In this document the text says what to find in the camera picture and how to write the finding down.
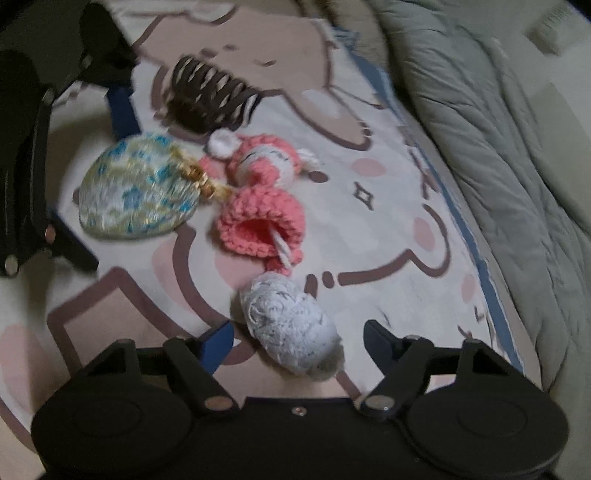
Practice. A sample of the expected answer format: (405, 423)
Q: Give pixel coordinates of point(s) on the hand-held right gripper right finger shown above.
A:
(379, 340)

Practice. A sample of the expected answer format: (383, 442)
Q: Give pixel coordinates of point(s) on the white grey yarn ball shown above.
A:
(291, 327)

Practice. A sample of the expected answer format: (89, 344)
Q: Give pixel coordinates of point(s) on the cartoon printed blanket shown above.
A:
(323, 240)

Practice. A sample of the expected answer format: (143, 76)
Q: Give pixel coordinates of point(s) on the grey duvet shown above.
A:
(485, 161)

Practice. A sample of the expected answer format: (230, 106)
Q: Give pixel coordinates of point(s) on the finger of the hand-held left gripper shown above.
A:
(74, 244)
(122, 108)

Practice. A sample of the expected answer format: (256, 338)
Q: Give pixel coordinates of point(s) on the brown hair claw clip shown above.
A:
(207, 92)

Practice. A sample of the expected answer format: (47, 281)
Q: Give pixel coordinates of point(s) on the pink crochet doll pouch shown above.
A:
(256, 184)

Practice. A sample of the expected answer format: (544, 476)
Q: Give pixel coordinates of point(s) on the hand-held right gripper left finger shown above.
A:
(217, 341)

